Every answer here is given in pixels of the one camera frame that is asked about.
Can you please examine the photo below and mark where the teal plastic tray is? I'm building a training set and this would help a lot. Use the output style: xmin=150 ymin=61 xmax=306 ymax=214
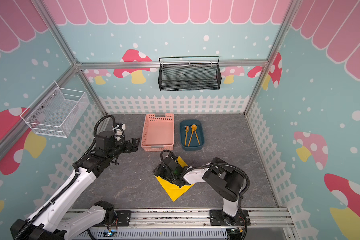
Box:
xmin=180 ymin=119 xmax=205 ymax=152

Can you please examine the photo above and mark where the black mesh wall basket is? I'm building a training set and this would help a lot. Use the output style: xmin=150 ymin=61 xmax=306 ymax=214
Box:
xmin=158 ymin=56 xmax=222 ymax=92

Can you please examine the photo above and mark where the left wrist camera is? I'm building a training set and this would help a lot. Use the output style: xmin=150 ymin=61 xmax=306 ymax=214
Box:
xmin=113 ymin=123 xmax=126 ymax=135

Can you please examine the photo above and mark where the aluminium mounting rail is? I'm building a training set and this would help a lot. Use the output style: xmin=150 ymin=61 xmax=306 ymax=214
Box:
xmin=56 ymin=207 xmax=294 ymax=231

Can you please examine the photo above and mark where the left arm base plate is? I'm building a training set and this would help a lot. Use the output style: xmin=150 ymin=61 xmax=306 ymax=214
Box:
xmin=107 ymin=210 xmax=132 ymax=227

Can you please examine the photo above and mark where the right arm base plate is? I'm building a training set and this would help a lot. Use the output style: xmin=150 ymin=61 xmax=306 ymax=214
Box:
xmin=210 ymin=208 xmax=251 ymax=226

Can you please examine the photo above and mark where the orange plastic spoon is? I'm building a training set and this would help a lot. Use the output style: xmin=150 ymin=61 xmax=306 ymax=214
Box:
xmin=188 ymin=124 xmax=197 ymax=147

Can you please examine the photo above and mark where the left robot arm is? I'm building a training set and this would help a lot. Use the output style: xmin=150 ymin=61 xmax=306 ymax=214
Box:
xmin=11 ymin=115 xmax=141 ymax=240

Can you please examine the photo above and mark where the pink plastic basket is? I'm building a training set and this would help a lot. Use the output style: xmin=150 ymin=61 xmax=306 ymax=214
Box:
xmin=141 ymin=113 xmax=175 ymax=152

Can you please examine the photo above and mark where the orange plastic knife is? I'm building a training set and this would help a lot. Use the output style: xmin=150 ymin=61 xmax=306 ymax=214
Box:
xmin=194 ymin=130 xmax=200 ymax=145

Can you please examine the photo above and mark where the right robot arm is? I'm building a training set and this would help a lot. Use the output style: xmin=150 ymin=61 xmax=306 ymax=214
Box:
xmin=154 ymin=150 xmax=250 ymax=226

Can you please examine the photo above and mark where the orange plastic fork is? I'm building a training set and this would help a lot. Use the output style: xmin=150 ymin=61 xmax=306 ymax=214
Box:
xmin=184 ymin=126 xmax=189 ymax=147

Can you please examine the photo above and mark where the white wire wall basket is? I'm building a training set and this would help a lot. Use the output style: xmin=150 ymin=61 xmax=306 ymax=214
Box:
xmin=20 ymin=82 xmax=90 ymax=138

